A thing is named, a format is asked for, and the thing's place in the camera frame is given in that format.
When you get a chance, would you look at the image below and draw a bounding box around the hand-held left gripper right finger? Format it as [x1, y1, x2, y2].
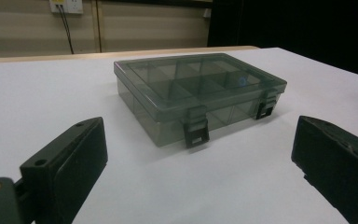
[291, 115, 358, 224]

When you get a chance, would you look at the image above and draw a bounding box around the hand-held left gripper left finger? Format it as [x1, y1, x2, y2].
[19, 116, 109, 224]

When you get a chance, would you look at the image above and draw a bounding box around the transparent grey compartment box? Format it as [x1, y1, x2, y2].
[113, 52, 288, 149]

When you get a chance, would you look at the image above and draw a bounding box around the white board sheet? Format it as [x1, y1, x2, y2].
[0, 47, 358, 224]

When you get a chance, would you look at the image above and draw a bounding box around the dark curtain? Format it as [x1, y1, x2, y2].
[207, 0, 358, 80]

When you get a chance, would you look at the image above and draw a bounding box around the black socket cable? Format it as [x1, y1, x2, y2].
[55, 4, 76, 55]

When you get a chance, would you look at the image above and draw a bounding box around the white wall socket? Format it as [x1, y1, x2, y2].
[48, 0, 84, 15]

